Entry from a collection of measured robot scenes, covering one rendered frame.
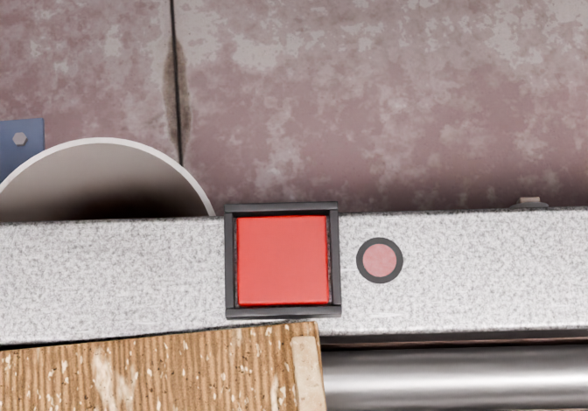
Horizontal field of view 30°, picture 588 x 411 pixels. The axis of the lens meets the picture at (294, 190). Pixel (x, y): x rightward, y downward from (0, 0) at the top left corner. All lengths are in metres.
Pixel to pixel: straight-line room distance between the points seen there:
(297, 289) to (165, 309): 0.09
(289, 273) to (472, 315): 0.12
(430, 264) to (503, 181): 0.99
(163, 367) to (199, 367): 0.02
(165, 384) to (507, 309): 0.23
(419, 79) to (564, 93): 0.23
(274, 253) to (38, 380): 0.17
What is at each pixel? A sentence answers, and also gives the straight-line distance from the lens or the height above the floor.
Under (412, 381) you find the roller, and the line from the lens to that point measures 0.72.
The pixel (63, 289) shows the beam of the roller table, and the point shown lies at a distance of 0.75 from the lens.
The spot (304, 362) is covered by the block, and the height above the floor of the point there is 0.96.
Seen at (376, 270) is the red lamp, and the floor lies 0.92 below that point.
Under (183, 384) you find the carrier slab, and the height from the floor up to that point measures 0.94.
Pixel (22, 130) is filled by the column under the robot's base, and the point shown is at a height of 0.01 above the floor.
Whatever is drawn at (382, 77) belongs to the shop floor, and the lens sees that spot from 1.76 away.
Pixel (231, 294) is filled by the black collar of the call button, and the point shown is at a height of 0.93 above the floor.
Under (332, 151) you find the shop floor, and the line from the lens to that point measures 1.71.
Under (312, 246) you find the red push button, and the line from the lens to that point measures 0.73.
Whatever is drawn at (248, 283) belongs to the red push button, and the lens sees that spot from 0.72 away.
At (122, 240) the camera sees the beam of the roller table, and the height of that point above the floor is 0.91.
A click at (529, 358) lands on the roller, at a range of 0.74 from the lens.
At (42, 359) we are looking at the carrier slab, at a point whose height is 0.94.
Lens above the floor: 1.64
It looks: 75 degrees down
